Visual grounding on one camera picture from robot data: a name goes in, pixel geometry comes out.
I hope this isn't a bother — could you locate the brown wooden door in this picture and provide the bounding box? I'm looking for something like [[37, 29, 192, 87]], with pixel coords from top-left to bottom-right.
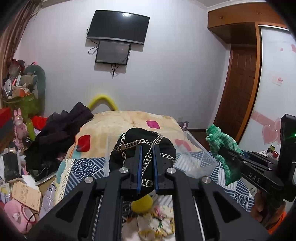
[[214, 45, 256, 141]]

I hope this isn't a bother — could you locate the brown cardboard note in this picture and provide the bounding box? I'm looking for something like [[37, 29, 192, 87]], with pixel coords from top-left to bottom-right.
[[11, 181, 42, 212]]

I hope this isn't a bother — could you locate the pink bunny figure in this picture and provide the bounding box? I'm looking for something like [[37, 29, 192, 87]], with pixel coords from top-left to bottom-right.
[[13, 108, 28, 150]]

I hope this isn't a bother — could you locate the white stickered suitcase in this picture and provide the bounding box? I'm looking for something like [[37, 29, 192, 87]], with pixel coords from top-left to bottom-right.
[[259, 145, 279, 162]]

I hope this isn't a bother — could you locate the dark green cushion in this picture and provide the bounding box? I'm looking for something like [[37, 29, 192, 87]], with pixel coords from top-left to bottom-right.
[[24, 65, 46, 115]]

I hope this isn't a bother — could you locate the yellow floral fabric scrunchie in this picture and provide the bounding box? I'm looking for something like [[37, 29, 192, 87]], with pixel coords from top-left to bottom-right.
[[121, 194, 176, 240]]

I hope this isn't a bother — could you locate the clear plastic storage box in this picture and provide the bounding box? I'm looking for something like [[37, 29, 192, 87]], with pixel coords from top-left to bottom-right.
[[104, 131, 219, 179]]

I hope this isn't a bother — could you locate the pink plush slipper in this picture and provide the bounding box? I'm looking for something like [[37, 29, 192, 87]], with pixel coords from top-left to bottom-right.
[[4, 199, 39, 235]]

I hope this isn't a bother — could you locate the small wall monitor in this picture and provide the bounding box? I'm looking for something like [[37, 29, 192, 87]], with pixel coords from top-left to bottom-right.
[[95, 41, 131, 65]]

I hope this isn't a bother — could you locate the black hat with chain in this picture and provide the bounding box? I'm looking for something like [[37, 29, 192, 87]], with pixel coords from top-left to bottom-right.
[[109, 128, 176, 188]]

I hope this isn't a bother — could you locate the wooden overhead cabinet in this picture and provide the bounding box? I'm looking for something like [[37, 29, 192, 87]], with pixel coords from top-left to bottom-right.
[[208, 3, 287, 45]]

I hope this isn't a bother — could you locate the black clothing pile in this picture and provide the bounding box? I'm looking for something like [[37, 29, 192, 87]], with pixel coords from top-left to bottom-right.
[[25, 102, 93, 184]]

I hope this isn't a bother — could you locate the white sliding wardrobe door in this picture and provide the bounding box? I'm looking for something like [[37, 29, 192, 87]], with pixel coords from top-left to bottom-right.
[[239, 25, 295, 152]]

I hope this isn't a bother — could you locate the yellow fuzzy arch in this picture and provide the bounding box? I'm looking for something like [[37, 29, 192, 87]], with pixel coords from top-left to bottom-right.
[[87, 94, 119, 111]]

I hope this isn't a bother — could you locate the green knitted cloth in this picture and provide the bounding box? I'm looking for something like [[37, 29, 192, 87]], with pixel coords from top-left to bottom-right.
[[206, 124, 244, 186]]

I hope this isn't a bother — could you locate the yellow plush ball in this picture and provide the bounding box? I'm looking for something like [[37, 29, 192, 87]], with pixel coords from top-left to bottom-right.
[[130, 194, 153, 214]]

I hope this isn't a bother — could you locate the large wall television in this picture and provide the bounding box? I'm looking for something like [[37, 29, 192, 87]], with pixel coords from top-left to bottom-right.
[[87, 10, 150, 45]]

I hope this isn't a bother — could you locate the green box of clutter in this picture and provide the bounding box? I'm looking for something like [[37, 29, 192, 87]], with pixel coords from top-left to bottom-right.
[[3, 93, 40, 118]]

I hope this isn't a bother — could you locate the beige patchwork blanket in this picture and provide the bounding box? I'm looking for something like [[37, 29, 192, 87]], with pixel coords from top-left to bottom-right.
[[55, 110, 204, 181]]

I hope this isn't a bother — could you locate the blue white patterned tablecloth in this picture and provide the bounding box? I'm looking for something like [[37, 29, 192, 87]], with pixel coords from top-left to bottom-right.
[[39, 150, 255, 220]]

